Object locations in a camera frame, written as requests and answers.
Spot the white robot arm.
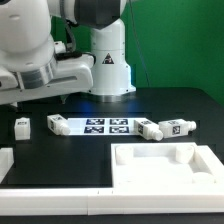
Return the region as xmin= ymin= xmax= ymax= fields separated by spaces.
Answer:
xmin=0 ymin=0 xmax=136 ymax=105

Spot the white sheet with tags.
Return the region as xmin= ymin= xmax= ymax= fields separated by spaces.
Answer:
xmin=68 ymin=118 xmax=144 ymax=136

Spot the white front fence bar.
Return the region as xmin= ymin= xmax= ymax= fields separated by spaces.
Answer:
xmin=0 ymin=188 xmax=224 ymax=216

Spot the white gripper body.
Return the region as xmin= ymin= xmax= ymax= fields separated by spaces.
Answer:
xmin=0 ymin=53 xmax=94 ymax=105

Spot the white square table top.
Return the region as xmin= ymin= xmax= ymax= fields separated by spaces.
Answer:
xmin=111 ymin=142 xmax=224 ymax=188

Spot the white left fence bar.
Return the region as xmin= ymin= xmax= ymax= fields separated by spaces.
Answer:
xmin=0 ymin=148 xmax=14 ymax=183

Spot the white fence bar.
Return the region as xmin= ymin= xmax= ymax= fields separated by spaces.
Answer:
xmin=0 ymin=188 xmax=224 ymax=216
xmin=0 ymin=148 xmax=14 ymax=183

